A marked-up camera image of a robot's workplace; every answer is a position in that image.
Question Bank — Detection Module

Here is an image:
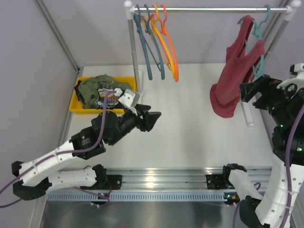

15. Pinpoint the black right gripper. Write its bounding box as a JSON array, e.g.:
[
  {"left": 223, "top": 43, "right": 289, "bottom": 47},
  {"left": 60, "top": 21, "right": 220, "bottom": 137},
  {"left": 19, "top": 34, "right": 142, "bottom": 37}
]
[{"left": 239, "top": 72, "right": 300, "bottom": 123}]

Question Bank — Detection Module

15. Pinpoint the red tank top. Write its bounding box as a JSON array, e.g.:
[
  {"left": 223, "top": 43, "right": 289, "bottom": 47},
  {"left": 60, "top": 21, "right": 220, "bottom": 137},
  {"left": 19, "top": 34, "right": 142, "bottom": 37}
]
[{"left": 209, "top": 15, "right": 265, "bottom": 118}]

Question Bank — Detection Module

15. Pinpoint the light teal hanger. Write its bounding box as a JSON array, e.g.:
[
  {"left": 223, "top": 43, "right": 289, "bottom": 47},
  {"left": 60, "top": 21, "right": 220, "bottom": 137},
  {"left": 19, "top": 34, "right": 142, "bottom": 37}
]
[{"left": 252, "top": 4, "right": 271, "bottom": 78}]

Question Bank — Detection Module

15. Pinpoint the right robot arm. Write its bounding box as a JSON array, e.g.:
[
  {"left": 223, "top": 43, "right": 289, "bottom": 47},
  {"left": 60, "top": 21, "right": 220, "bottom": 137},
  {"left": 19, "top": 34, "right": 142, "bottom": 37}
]
[{"left": 206, "top": 75, "right": 304, "bottom": 228}]

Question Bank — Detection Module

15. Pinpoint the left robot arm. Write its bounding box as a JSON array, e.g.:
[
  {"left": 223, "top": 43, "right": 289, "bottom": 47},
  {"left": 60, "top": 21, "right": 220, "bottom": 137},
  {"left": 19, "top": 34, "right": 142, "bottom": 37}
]
[{"left": 11, "top": 104, "right": 162, "bottom": 200}]

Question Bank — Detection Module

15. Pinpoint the dark teal hanger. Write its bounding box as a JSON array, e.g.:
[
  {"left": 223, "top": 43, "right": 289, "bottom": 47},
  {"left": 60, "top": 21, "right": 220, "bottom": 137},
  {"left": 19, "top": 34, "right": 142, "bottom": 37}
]
[
  {"left": 133, "top": 4, "right": 153, "bottom": 80},
  {"left": 139, "top": 4, "right": 165, "bottom": 80}
]

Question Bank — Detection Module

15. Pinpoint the yellow hanger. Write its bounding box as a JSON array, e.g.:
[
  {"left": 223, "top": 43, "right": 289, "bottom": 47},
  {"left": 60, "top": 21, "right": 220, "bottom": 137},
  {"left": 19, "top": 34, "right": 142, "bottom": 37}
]
[{"left": 140, "top": 4, "right": 179, "bottom": 82}]

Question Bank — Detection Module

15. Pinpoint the orange hanger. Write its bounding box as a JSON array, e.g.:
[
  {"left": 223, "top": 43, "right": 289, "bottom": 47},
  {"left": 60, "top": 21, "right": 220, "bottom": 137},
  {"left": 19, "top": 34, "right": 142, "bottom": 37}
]
[{"left": 151, "top": 4, "right": 179, "bottom": 82}]

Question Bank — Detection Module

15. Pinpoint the green graphic t-shirt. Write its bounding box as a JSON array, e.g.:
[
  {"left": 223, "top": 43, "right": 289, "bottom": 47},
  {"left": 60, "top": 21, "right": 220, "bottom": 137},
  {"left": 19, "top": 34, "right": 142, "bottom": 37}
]
[{"left": 74, "top": 75, "right": 132, "bottom": 109}]

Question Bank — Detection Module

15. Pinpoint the yellow plastic bin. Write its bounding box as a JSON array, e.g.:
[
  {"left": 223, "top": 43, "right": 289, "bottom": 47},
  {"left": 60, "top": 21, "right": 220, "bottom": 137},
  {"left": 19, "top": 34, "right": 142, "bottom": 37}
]
[{"left": 69, "top": 76, "right": 137, "bottom": 114}]

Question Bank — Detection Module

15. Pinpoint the white clothes rack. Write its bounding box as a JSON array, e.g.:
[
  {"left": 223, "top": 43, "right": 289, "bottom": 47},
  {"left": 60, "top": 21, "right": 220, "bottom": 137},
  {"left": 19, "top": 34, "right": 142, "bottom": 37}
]
[{"left": 124, "top": 0, "right": 302, "bottom": 127}]

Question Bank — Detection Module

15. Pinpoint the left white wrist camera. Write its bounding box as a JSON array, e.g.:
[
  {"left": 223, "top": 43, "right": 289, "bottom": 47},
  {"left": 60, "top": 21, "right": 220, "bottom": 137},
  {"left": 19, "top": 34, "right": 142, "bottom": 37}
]
[{"left": 114, "top": 88, "right": 140, "bottom": 115}]

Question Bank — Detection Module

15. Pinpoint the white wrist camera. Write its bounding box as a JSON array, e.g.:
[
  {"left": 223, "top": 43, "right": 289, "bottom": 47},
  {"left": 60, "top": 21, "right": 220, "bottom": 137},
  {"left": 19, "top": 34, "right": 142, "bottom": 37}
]
[
  {"left": 277, "top": 63, "right": 304, "bottom": 98},
  {"left": 114, "top": 88, "right": 140, "bottom": 115}
]

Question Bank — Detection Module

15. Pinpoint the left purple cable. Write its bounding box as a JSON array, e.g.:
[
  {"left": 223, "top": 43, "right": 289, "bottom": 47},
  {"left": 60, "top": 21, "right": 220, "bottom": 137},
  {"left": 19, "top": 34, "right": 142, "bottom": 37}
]
[{"left": 0, "top": 89, "right": 118, "bottom": 209}]

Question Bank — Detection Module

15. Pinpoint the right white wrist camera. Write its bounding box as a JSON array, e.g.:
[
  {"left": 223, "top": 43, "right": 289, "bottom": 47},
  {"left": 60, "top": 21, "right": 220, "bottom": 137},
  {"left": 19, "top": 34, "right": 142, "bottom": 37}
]
[{"left": 277, "top": 63, "right": 304, "bottom": 98}]

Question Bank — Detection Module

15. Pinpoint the aluminium rail frame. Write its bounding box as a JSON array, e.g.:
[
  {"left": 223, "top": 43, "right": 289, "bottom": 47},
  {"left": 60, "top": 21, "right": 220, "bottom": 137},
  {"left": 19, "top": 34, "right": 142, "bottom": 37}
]
[{"left": 59, "top": 166, "right": 273, "bottom": 193}]

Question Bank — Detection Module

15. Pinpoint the perforated cable duct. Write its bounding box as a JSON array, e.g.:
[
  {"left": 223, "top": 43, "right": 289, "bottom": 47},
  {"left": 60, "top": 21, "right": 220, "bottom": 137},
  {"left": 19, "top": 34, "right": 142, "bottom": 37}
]
[{"left": 47, "top": 191, "right": 239, "bottom": 203}]

